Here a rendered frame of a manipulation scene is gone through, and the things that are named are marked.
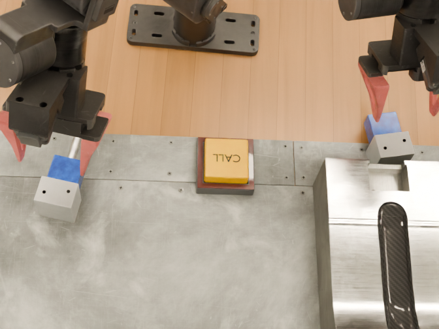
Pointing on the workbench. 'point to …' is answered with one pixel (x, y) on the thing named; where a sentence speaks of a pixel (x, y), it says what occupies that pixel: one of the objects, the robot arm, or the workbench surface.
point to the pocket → (389, 177)
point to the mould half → (372, 243)
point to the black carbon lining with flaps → (396, 267)
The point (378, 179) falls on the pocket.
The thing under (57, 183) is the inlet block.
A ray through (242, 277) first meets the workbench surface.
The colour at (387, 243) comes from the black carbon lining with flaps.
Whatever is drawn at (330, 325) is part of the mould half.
